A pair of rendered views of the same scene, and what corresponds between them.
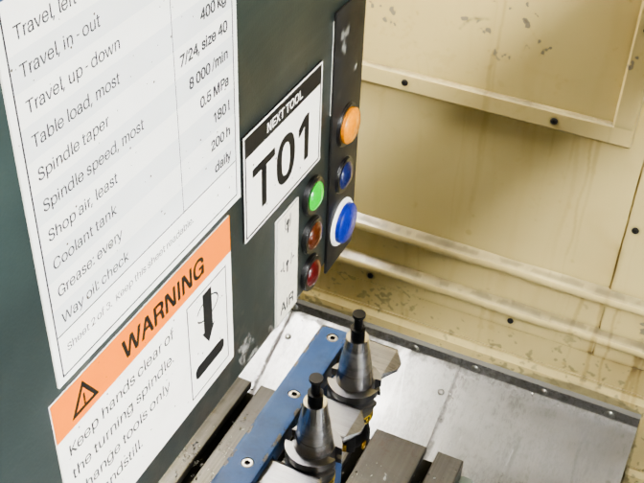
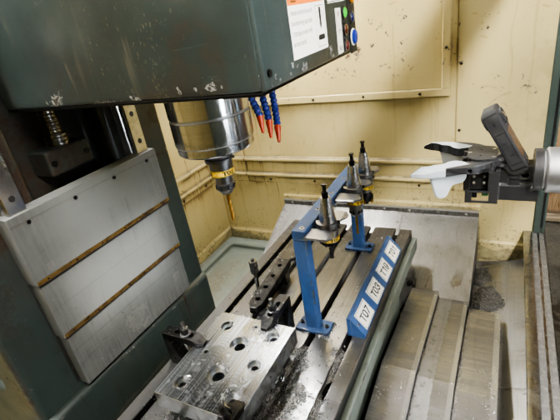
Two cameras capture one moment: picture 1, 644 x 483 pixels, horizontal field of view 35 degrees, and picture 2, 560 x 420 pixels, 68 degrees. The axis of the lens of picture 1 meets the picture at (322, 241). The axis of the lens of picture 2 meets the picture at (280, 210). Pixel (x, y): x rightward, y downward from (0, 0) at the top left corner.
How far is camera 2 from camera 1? 0.56 m
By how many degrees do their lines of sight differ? 14
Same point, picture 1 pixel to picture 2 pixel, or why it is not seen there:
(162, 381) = (310, 25)
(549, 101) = (416, 87)
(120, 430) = (301, 27)
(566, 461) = (452, 233)
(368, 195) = (356, 148)
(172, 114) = not seen: outside the picture
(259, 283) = (332, 27)
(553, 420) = (444, 222)
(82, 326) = not seen: outside the picture
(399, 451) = (385, 231)
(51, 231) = not seen: outside the picture
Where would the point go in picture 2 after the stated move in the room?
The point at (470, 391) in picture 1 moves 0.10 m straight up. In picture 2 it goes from (408, 219) to (408, 198)
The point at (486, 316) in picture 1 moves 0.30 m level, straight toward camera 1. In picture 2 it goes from (409, 187) to (410, 220)
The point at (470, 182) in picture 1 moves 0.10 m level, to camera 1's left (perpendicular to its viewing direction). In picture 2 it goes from (393, 131) to (368, 134)
